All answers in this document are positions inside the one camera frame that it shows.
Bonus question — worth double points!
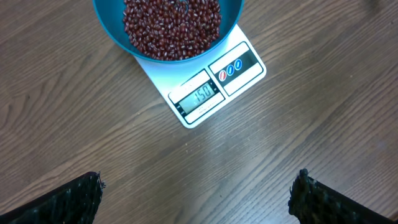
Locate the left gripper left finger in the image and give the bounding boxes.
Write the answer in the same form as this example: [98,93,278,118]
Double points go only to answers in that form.
[1,172,105,224]

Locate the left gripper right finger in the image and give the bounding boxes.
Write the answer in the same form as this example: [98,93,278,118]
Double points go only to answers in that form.
[288,169,395,224]

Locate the white digital kitchen scale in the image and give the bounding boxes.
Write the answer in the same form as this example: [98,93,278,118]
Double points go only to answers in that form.
[137,26,267,129]

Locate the blue metal bowl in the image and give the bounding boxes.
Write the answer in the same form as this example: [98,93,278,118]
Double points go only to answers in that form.
[93,0,244,63]

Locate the red beans in bowl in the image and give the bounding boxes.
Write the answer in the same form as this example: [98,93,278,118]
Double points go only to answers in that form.
[123,0,222,61]

